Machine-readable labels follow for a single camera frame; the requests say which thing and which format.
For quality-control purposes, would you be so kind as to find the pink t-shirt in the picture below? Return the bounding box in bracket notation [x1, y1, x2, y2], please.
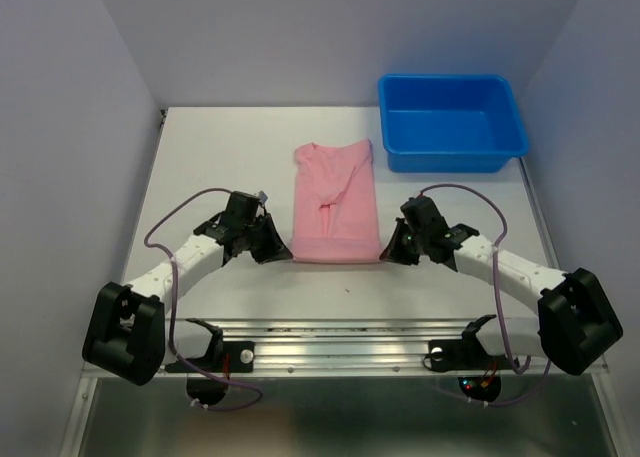
[291, 139, 382, 265]

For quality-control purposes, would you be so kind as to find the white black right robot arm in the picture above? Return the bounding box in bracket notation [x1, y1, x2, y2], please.
[380, 196, 623, 376]

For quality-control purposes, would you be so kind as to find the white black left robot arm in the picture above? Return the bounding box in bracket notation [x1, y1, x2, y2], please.
[82, 191, 292, 385]

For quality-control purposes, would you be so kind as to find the blue plastic bin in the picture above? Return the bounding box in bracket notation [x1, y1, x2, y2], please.
[378, 74, 529, 173]

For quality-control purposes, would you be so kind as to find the aluminium mounting rail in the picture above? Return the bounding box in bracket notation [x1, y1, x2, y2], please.
[82, 318, 609, 379]

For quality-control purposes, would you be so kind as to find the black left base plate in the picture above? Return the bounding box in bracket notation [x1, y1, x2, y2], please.
[187, 341, 255, 374]

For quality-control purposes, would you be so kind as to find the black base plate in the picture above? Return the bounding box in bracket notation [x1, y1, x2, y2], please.
[187, 341, 255, 374]
[422, 338, 511, 373]

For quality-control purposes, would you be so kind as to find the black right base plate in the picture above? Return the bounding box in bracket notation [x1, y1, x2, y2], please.
[422, 338, 511, 373]

